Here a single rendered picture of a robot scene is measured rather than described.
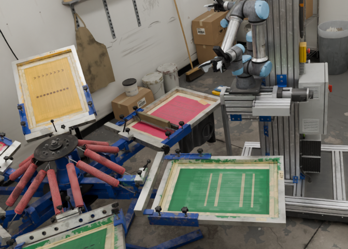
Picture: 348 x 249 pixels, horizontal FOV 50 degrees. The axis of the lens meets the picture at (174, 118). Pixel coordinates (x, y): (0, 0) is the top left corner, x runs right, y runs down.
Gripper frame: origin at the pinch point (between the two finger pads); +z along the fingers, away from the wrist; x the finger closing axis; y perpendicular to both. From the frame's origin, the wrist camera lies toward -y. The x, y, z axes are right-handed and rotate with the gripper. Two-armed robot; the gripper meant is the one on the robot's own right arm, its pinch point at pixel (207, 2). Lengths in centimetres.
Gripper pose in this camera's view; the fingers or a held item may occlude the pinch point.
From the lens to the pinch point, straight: 362.9
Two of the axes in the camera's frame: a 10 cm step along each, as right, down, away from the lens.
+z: -7.1, -2.5, 6.6
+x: 6.5, -5.9, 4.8
